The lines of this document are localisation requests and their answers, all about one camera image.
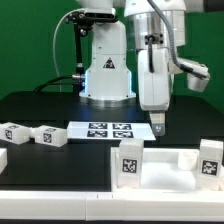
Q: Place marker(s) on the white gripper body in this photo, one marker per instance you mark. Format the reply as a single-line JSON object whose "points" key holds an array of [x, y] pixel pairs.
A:
{"points": [[154, 88]]}

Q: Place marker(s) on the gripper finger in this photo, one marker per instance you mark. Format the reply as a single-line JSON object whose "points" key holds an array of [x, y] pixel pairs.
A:
{"points": [[157, 122]]}

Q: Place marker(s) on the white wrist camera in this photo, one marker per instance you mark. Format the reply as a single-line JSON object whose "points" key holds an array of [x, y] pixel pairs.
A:
{"points": [[197, 74]]}

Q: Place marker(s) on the white front fence rail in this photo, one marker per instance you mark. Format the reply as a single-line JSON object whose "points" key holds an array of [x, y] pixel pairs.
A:
{"points": [[126, 206]]}

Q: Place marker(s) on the white square tabletop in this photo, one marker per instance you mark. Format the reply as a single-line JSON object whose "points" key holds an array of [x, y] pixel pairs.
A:
{"points": [[164, 169]]}

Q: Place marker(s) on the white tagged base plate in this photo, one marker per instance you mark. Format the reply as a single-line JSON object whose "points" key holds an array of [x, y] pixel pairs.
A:
{"points": [[109, 130]]}

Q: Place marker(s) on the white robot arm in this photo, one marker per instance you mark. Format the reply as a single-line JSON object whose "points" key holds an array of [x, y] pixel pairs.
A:
{"points": [[158, 30]]}

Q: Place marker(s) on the white left fence rail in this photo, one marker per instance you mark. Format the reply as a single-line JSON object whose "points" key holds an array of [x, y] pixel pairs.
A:
{"points": [[3, 159]]}

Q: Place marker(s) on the white fence rail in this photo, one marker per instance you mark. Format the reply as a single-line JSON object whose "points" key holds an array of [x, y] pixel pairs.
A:
{"points": [[3, 159], [126, 206]]}

